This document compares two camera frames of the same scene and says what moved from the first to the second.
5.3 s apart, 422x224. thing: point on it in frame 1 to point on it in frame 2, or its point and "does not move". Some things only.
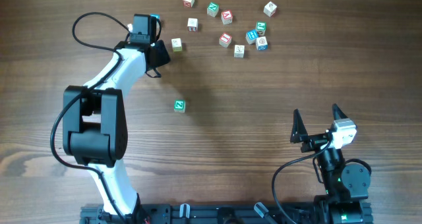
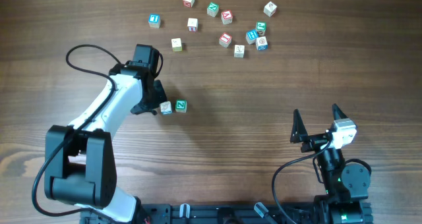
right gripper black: x=299 y=135 does not move
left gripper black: x=165 y=56 to x=161 y=97
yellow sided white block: x=177 y=45 does not move
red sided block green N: x=179 y=105 does not move
